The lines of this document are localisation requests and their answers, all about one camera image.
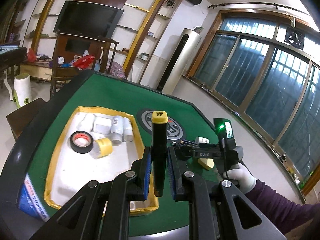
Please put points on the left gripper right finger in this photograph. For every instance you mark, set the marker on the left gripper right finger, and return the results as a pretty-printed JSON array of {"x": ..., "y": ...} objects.
[{"x": 176, "y": 169}]

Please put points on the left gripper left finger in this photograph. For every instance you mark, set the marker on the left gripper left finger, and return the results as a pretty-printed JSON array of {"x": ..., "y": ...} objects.
[{"x": 139, "y": 185}]

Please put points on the white pill bottle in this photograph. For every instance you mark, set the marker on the white pill bottle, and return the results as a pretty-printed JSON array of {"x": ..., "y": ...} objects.
[{"x": 201, "y": 140}]

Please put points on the black marker yellow cap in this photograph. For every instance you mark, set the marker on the black marker yellow cap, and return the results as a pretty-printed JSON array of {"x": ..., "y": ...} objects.
[{"x": 159, "y": 123}]

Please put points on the purple sleeved right forearm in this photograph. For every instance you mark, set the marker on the purple sleeved right forearm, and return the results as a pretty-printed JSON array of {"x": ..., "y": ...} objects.
[{"x": 283, "y": 213}]

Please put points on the white gloved right hand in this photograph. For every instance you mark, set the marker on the white gloved right hand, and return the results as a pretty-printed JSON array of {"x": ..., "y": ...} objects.
[{"x": 244, "y": 178}]

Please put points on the cream yellow tape measure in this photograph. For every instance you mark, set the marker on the cream yellow tape measure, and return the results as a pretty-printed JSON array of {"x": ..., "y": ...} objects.
[{"x": 206, "y": 163}]

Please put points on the green mahjong table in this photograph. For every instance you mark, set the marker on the green mahjong table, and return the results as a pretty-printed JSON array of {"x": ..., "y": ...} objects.
[{"x": 32, "y": 151}]

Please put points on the round centre dice panel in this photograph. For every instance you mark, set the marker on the round centre dice panel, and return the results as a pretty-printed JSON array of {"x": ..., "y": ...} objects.
[{"x": 175, "y": 132}]

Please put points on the white bottle in tray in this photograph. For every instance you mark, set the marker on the white bottle in tray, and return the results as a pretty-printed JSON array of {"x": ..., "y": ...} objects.
[
  {"x": 127, "y": 130},
  {"x": 117, "y": 130}
]

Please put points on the yellow tape roll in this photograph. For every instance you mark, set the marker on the yellow tape roll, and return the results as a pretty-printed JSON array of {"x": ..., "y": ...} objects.
[{"x": 101, "y": 148}]

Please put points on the yellow-rimmed white tray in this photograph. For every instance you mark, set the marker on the yellow-rimmed white tray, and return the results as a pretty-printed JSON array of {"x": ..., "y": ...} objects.
[{"x": 69, "y": 171}]

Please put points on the white box in tray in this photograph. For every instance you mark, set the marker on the white box in tray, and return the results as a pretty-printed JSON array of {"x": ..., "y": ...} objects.
[{"x": 102, "y": 125}]

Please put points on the black electrical tape roll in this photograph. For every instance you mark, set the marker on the black electrical tape roll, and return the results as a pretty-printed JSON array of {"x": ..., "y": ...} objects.
[{"x": 81, "y": 142}]

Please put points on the blue white label sticker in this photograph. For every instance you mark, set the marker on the blue white label sticker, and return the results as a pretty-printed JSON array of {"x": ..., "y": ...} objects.
[{"x": 30, "y": 203}]

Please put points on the red plastic bag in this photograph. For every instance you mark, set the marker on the red plastic bag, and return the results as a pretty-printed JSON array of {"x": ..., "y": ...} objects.
[{"x": 85, "y": 62}]

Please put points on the tall standing air conditioner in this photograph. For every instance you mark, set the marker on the tall standing air conditioner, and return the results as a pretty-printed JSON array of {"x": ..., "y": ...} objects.
[{"x": 188, "y": 41}]

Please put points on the brown wooden side stool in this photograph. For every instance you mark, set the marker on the brown wooden side stool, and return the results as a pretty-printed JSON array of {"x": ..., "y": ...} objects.
[{"x": 19, "y": 119}]

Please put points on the wooden chair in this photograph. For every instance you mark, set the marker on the wooden chair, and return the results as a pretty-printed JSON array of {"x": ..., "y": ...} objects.
[{"x": 73, "y": 53}]

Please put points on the white green stool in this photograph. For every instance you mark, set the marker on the white green stool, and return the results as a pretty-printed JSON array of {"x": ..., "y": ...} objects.
[{"x": 22, "y": 90}]

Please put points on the black flat television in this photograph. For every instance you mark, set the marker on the black flat television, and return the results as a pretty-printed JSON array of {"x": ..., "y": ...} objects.
[{"x": 88, "y": 19}]

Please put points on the window with wooden frame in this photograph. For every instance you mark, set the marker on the window with wooden frame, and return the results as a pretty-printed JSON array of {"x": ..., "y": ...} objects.
[{"x": 264, "y": 66}]

